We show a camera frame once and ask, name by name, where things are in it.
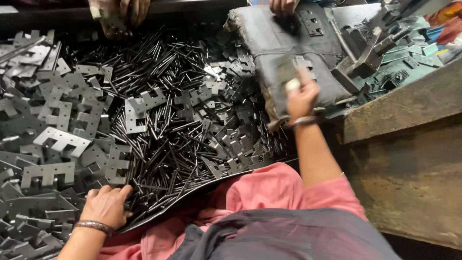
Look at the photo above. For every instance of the person's left hand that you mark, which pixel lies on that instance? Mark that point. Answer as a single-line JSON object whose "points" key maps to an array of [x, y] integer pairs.
{"points": [[104, 207]]}

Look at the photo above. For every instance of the pale wrist bangle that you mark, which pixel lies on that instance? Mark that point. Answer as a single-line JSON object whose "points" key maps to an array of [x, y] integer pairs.
{"points": [[305, 120]]}

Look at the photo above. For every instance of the colourful bag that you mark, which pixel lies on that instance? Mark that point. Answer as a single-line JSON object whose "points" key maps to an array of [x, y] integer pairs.
{"points": [[445, 21]]}

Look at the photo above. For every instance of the heap of small notched brackets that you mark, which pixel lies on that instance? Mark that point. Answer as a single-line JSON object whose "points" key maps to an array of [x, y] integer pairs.
{"points": [[231, 144]]}

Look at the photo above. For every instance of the person's pink garment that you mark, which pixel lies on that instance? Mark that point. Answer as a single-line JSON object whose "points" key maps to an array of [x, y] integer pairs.
{"points": [[260, 187]]}

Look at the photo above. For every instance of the notched grey metal bracket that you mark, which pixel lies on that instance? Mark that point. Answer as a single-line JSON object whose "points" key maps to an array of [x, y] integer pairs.
{"points": [[306, 63]]}

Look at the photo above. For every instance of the rusty metal workbench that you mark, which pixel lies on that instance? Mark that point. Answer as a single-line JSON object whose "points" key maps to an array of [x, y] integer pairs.
{"points": [[408, 159]]}

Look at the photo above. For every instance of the dark folded cloth pad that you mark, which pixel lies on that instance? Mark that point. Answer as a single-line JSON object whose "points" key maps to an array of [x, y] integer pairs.
{"points": [[274, 39]]}

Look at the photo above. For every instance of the heap of greenish metal offcuts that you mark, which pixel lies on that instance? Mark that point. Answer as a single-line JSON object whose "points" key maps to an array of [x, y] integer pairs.
{"points": [[404, 61]]}

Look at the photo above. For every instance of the person's right hand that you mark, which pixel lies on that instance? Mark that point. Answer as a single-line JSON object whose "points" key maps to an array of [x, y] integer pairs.
{"points": [[302, 99]]}

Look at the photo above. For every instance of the steel press jig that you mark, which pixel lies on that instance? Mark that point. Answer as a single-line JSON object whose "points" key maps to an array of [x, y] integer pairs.
{"points": [[364, 50]]}

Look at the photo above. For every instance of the heap of large notched plates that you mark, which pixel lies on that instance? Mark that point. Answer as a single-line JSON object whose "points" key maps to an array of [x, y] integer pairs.
{"points": [[54, 137]]}

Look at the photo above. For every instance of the person's grey garment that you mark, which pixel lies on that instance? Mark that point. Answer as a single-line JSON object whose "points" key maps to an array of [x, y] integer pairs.
{"points": [[288, 234]]}

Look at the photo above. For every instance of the perforated grey metal plate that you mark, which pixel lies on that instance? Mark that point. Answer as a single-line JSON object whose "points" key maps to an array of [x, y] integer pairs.
{"points": [[312, 22]]}

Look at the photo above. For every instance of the heap of thin metal pins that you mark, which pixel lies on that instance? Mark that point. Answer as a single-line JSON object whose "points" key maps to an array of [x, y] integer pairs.
{"points": [[166, 144]]}

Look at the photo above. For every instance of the black sheet metal tray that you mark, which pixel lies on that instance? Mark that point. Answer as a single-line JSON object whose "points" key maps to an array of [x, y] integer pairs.
{"points": [[187, 200]]}

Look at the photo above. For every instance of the small notched metal plate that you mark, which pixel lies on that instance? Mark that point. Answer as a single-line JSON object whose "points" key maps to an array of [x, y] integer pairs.
{"points": [[286, 70]]}

